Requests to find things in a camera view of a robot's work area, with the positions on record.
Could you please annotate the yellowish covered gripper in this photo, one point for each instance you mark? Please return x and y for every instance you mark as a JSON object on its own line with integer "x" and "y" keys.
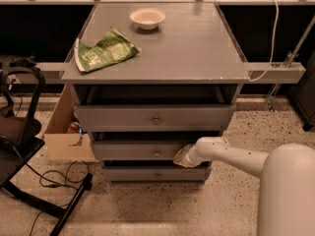
{"x": 189, "y": 160}

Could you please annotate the grey drawer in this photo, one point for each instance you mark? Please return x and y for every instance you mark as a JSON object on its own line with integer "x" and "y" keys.
{"x": 153, "y": 171}
{"x": 154, "y": 118}
{"x": 144, "y": 145}

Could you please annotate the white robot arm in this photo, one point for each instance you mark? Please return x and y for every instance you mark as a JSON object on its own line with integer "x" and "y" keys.
{"x": 287, "y": 181}

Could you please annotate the grey bottom drawer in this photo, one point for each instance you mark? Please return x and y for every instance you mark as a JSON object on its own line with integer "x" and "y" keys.
{"x": 153, "y": 171}

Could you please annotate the grey drawer cabinet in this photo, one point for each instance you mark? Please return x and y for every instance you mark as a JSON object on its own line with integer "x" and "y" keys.
{"x": 188, "y": 60}

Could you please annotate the grey top drawer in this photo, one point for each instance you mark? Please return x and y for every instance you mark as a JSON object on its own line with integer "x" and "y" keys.
{"x": 154, "y": 118}

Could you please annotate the red soda can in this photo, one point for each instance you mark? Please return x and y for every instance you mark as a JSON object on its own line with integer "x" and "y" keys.
{"x": 73, "y": 128}

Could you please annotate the cardboard box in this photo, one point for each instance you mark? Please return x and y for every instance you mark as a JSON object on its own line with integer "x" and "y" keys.
{"x": 62, "y": 145}

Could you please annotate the dark cabinet right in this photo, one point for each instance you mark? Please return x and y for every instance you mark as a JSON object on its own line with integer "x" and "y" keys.
{"x": 303, "y": 94}

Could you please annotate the green chip bag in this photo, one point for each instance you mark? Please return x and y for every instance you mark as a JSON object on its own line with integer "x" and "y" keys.
{"x": 112, "y": 49}

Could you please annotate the white paper bowl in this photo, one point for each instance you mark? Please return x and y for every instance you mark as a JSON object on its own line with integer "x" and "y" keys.
{"x": 147, "y": 18}

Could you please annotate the metal diagonal strut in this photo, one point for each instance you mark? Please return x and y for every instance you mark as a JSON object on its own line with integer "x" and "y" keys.
{"x": 286, "y": 63}

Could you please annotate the black chair frame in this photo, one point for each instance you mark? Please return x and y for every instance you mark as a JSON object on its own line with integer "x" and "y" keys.
{"x": 18, "y": 142}

